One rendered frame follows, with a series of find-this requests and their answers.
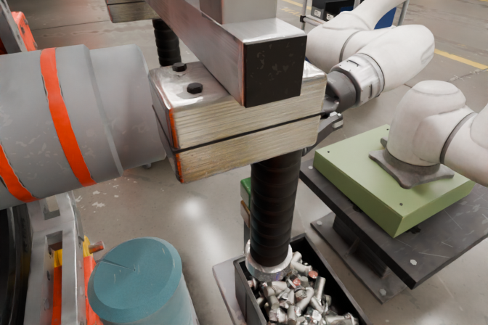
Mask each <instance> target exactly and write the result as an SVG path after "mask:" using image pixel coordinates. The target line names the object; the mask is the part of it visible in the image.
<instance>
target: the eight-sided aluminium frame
mask: <svg viewBox="0 0 488 325"><path fill-rule="evenodd" d="M0 38H1V40H2V42H3V45H4V47H5V49H6V50H7V53H8V54H14V53H19V52H27V51H28V50H27V49H26V47H25V44H24V42H23V39H22V37H21V35H20V32H19V30H18V28H17V25H16V23H15V20H14V18H13V16H12V13H11V11H10V9H9V6H8V4H7V1H6V0H0ZM56 198H57V204H58V207H59V210H54V211H51V212H49V208H48V204H47V201H46V198H44V199H40V200H36V201H33V202H28V203H26V205H27V209H28V214H29V217H30V229H31V238H32V248H31V256H30V269H29V276H28V289H27V296H26V304H25V316H24V324H23V325H51V323H52V310H53V290H54V251H57V250H61V249H62V313H61V325H86V298H85V283H84V253H83V242H84V241H85V239H84V230H83V226H82V221H81V213H80V211H79V210H78V208H77V207H76V201H75V198H74V195H73V190H72V191H69V192H64V193H61V194H56Z"/></svg>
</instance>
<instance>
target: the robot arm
mask: <svg viewBox="0 0 488 325"><path fill-rule="evenodd" d="M404 1H406V0H364V1H363V2H362V3H361V4H360V5H359V6H358V7H357V8H356V9H354V10H352V11H350V12H348V11H344V12H341V13H340V14H339V15H337V16H336V17H334V18H333V19H332V20H330V21H328V22H325V23H324V24H323V25H318V26H317V27H316V28H314V29H312V30H311V31H310V32H309V33H308V34H307V42H306V54H305V56H306V57H307V59H308V60H309V61H310V62H311V64H312V65H314V66H315V67H317V68H319V69H320V70H322V71H323V72H326V73H328V74H327V79H328V80H327V84H326V89H325V97H324V102H323V106H322V109H323V110H324V111H325V114H324V115H321V118H320V120H323V119H326V120H324V121H323V122H322V123H320V126H319V130H318V135H317V141H316V143H315V144H314V145H313V146H310V147H306V148H303V152H302V157H303V156H305V155H306V154H307V153H309V152H310V151H311V150H312V149H314V148H315V147H316V146H317V145H318V144H319V143H320V142H321V141H322V140H324V139H325V138H326V137H327V136H329V135H330V134H331V133H332V132H334V131H336V130H338V129H340V128H343V114H341V113H342V112H344V111H346V110H347V109H349V108H357V107H359V106H361V105H362V104H364V103H365V102H367V101H369V100H371V99H373V98H375V97H376V96H377V95H379V94H381V93H383V92H387V91H391V90H393V89H395V88H397V87H399V86H401V85H402V84H404V83H406V82H407V81H408V80H410V79H411V78H413V77H414V76H415V75H417V74H418V73H419V72H420V71H421V70H422V69H423V68H424V67H425V66H426V65H427V64H428V63H429V62H430V61H431V59H432V58H433V56H434V47H435V46H434V36H433V34H432V33H431V31H430V30H429V29H428V28H426V27H425V26H423V25H402V26H398V27H396V28H393V29H391V28H386V29H382V30H374V27H375V25H376V23H377V22H378V21H379V19H381V18H382V16H384V15H385V14H386V13H387V12H388V11H390V10H391V9H393V8H394V7H396V6H397V5H399V4H401V3H402V2H404ZM465 101H466V99H465V96H464V95H463V93H462V92H461V90H460V89H458V88H456V87H455V86H454V85H452V84H451V83H448V82H444V81H421V82H420V83H417V84H416V85H415V86H413V87H412V88H411V89H410V90H409V91H408V92H407V93H406V94H405V95H404V96H403V98H402V100H401V101H400V103H399V104H398V106H397V108H396V111H395V113H394V117H393V120H392V122H391V127H390V130H389V137H387V136H384V137H382V139H381V144H382V145H383V147H384V148H385V149H383V150H379V151H371V152H369V155H368V157H369V158H370V159H371V160H374V161H375V162H377V164H379V165H380V166H381V167H382V168H383V169H384V170H385V171H386V172H387V173H388V174H390V175H391V176H392V177H393V178H394V179H395V180H396V181H397V182H398V183H399V185H400V186H401V187H402V188H403V189H411V188H413V187H414V186H417V185H421V184H426V183H429V182H432V181H437V180H440V179H444V178H453V177H454V175H455V172H456V173H459V174H460V175H462V176H464V177H466V178H468V179H470V180H472V181H474V182H476V183H478V184H480V185H482V186H485V187H487V188H488V104H487V106H486V107H485V108H484V109H483V110H482V111H481V112H480V113H479V114H478V113H475V112H474V111H473V110H472V109H471V108H469V107H468V106H467V105H465ZM447 167H448V168H447ZM451 169H452V170H451ZM454 171H455V172H454Z"/></svg>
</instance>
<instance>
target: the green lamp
mask: <svg viewBox="0 0 488 325"><path fill-rule="evenodd" d="M240 196H241V197H242V199H243V201H244V202H245V204H246V205H247V207H248V209H251V177H248V178H244V179H242V180H241V181H240Z"/></svg>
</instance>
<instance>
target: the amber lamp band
mask: <svg viewBox="0 0 488 325"><path fill-rule="evenodd" d="M240 214H241V216H242V218H243V220H244V221H245V223H246V225H247V227H248V228H250V211H249V209H248V208H247V206H246V204H245V203H244V201H243V199H242V200H241V201H240Z"/></svg>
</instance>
